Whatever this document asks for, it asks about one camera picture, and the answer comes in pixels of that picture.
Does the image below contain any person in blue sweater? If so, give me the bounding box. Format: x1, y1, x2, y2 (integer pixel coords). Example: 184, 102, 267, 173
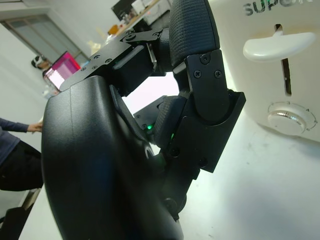
0, 117, 45, 192

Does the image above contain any silver toaster dial knob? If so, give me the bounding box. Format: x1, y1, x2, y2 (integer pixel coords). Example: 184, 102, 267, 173
267, 102, 312, 138

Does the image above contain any white toaster lever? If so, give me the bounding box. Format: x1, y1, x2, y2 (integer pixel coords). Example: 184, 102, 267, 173
242, 31, 317, 63

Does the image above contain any pink monitor screen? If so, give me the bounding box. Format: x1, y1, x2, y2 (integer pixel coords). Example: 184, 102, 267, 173
43, 51, 81, 89

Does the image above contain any black monitor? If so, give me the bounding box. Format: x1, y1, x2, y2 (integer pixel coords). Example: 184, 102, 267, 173
111, 0, 137, 21

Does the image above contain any cream white toaster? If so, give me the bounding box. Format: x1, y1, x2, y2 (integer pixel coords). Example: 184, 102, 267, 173
207, 0, 320, 146

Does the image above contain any person wearing headset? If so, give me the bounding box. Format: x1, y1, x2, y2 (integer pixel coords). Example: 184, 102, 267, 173
31, 55, 52, 70

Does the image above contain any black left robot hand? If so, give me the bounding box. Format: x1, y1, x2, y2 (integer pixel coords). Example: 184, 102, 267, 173
40, 0, 248, 240

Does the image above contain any glass window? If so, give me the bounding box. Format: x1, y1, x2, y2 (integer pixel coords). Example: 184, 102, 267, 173
0, 13, 85, 62

